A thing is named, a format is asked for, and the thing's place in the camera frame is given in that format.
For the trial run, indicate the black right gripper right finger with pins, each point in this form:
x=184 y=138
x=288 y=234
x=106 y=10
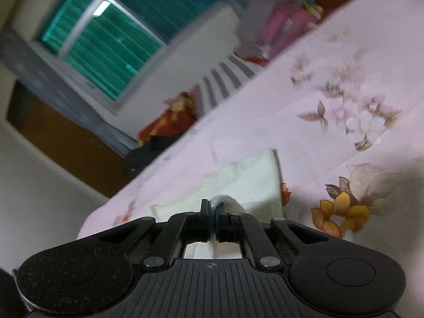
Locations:
x=245 y=230

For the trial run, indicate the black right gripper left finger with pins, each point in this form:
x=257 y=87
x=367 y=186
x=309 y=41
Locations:
x=180 y=230

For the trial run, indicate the cream white cloth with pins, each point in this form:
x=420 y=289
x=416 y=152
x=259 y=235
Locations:
x=252 y=186

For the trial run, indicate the pile of folded clothes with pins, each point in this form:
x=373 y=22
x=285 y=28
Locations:
x=267 y=27

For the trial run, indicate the black cloth on bed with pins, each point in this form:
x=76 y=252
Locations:
x=139 y=159

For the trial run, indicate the brown wooden door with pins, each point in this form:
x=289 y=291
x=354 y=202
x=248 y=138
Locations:
x=75 y=149

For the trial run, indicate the red orange floral blanket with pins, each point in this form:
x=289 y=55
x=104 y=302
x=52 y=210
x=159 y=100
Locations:
x=178 y=117

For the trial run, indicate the grey striped pillow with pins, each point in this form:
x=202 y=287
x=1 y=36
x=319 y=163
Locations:
x=221 y=82

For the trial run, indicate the pink floral bed sheet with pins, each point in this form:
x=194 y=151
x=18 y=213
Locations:
x=342 y=108

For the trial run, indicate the green glass window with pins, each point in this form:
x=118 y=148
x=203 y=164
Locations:
x=109 y=42

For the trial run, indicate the grey left curtain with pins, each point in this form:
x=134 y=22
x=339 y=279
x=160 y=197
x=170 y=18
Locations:
x=38 y=77

